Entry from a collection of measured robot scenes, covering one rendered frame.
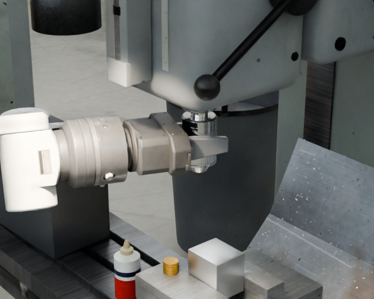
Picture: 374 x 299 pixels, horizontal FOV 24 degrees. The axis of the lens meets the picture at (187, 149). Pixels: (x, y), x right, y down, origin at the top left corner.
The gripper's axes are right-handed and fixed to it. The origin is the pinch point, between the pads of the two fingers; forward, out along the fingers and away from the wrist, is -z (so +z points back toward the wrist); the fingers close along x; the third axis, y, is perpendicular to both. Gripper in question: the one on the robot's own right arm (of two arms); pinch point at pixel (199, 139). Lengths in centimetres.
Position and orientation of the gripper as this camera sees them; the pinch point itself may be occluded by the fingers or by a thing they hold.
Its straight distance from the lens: 115.9
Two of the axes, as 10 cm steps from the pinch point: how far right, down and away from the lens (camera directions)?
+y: -0.1, 9.2, 3.9
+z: -9.5, 1.1, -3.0
